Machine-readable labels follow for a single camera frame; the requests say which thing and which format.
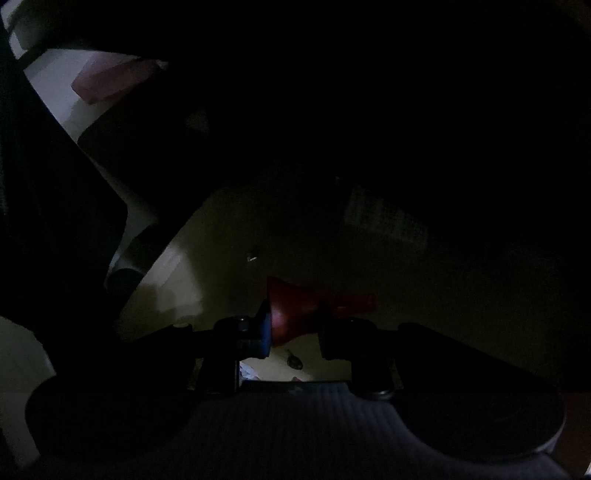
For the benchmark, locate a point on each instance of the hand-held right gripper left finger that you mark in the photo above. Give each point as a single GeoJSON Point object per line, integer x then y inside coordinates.
{"type": "Point", "coordinates": [264, 332]}

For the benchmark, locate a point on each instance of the pink object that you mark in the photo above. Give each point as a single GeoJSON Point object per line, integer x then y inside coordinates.
{"type": "Point", "coordinates": [111, 76]}

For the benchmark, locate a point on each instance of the small dark object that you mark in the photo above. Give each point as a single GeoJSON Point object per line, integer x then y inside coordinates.
{"type": "Point", "coordinates": [294, 360]}

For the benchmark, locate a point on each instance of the white printed paper label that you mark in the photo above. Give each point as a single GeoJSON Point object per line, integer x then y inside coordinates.
{"type": "Point", "coordinates": [383, 217]}

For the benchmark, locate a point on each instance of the red plastic tool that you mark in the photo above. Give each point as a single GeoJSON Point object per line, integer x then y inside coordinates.
{"type": "Point", "coordinates": [291, 309]}

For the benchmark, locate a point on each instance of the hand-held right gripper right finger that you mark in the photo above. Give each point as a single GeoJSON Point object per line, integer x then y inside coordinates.
{"type": "Point", "coordinates": [334, 341]}

